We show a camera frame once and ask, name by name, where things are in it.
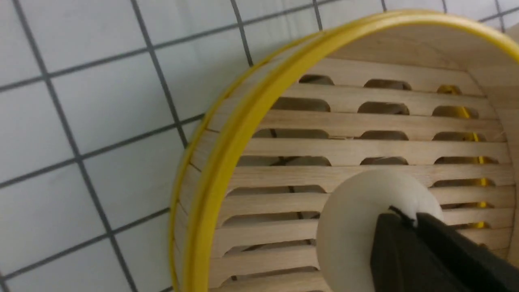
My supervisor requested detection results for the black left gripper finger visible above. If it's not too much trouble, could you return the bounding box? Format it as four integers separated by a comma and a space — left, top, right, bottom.
370, 206, 519, 292

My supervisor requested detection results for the white bun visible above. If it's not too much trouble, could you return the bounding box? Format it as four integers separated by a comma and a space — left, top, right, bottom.
316, 169, 444, 292

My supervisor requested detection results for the bamboo steamer tray yellow rim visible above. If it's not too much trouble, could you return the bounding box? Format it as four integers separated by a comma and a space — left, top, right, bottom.
169, 11, 518, 292

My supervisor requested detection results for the white grid tablecloth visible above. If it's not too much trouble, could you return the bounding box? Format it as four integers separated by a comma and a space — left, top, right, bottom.
0, 0, 518, 292

